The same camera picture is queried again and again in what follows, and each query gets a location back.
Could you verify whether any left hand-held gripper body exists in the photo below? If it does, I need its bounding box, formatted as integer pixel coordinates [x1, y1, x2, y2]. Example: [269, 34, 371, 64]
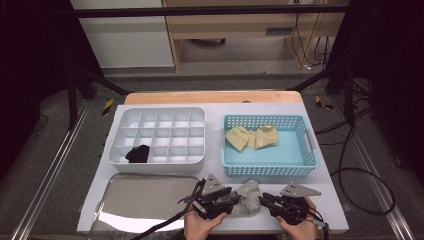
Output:
[192, 173, 231, 221]

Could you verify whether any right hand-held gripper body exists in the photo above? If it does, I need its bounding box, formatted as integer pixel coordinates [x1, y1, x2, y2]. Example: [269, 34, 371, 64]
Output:
[273, 181, 322, 225]

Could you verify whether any light blue plastic basket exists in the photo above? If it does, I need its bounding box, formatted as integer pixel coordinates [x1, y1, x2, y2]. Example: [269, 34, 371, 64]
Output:
[220, 114, 320, 178]

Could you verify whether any white divided storage box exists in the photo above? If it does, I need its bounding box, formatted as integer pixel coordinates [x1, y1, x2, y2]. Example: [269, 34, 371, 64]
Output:
[107, 105, 207, 175]

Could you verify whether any translucent grey box lid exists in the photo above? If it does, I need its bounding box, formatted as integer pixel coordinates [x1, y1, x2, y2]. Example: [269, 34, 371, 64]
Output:
[89, 172, 202, 234]

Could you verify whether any black sock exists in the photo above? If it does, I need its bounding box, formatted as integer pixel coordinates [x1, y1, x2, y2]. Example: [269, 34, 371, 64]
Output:
[125, 144, 151, 164]

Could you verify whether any person's right hand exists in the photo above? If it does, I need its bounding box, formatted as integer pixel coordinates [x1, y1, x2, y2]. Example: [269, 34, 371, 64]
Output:
[276, 196, 319, 240]

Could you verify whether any person's left hand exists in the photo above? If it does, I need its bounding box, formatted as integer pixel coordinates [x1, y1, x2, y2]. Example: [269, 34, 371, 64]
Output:
[183, 209, 228, 240]

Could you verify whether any yellow and black tape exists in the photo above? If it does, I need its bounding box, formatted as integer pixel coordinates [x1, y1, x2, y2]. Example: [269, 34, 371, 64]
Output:
[314, 95, 334, 111]
[101, 98, 115, 117]

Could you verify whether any black metal stand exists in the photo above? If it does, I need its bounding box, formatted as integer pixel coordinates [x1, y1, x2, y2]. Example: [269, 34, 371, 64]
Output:
[286, 63, 357, 128]
[64, 63, 134, 131]

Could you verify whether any light wooden desk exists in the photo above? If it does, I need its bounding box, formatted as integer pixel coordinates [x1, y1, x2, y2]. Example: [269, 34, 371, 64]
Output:
[161, 0, 351, 73]

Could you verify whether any black curtain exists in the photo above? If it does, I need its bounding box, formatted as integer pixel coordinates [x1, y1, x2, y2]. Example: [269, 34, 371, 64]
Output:
[328, 0, 424, 187]
[0, 0, 105, 176]

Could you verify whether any white cabinet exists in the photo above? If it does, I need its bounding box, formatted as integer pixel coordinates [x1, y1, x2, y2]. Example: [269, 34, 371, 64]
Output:
[69, 0, 176, 70]

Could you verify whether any black horizontal bar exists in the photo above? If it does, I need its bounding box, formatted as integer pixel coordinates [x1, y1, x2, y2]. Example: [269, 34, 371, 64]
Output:
[71, 4, 350, 19]

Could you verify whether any right hand-held gripper cable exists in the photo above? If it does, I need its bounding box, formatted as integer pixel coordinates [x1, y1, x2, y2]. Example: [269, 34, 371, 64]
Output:
[305, 209, 332, 240]

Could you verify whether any hand-held gripper cable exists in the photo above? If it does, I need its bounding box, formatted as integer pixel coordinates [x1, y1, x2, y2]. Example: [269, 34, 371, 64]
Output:
[131, 179, 208, 240]
[305, 209, 332, 240]

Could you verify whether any left hand-held gripper cable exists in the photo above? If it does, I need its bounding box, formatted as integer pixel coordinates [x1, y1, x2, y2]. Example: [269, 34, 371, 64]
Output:
[131, 179, 208, 240]

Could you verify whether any aluminium floor rail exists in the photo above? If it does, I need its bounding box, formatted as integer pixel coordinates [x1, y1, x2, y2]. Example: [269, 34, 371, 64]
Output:
[333, 96, 417, 240]
[9, 99, 92, 240]

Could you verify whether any black looped floor cable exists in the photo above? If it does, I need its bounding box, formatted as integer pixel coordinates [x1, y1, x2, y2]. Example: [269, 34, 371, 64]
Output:
[331, 166, 397, 216]

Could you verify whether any black hanging cable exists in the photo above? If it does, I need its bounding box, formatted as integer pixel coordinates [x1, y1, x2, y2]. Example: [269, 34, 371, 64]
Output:
[290, 13, 332, 69]

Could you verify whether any yellow hanging cable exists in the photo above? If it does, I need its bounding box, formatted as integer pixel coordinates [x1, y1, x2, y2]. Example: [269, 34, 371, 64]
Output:
[299, 13, 324, 70]

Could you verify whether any thin black floor cable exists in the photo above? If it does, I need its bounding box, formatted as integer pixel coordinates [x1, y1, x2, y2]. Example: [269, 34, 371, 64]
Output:
[31, 114, 50, 134]

